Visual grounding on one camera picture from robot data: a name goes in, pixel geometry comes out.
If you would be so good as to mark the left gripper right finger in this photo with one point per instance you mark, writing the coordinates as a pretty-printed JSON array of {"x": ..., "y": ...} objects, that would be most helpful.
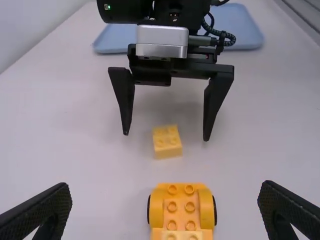
[{"x": 287, "y": 205}]

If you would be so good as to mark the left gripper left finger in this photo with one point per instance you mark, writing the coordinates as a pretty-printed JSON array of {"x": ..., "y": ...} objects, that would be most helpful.
[{"x": 30, "y": 212}]

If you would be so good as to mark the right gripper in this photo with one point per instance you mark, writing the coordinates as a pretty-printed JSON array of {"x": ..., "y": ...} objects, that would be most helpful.
[{"x": 155, "y": 72}]

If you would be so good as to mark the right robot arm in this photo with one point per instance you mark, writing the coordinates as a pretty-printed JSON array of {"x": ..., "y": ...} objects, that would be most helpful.
[{"x": 125, "y": 10}]

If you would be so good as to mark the yellow toy brick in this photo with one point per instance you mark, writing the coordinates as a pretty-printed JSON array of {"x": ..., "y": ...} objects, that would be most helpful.
[{"x": 167, "y": 150}]

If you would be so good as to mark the blue mat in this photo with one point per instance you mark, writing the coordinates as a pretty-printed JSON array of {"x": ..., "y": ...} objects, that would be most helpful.
[{"x": 240, "y": 25}]

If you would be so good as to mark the yellow toy car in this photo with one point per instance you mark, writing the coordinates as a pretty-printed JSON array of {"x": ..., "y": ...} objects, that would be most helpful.
[{"x": 180, "y": 212}]

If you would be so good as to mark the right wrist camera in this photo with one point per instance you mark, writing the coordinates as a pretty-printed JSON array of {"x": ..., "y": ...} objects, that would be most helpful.
[{"x": 160, "y": 40}]

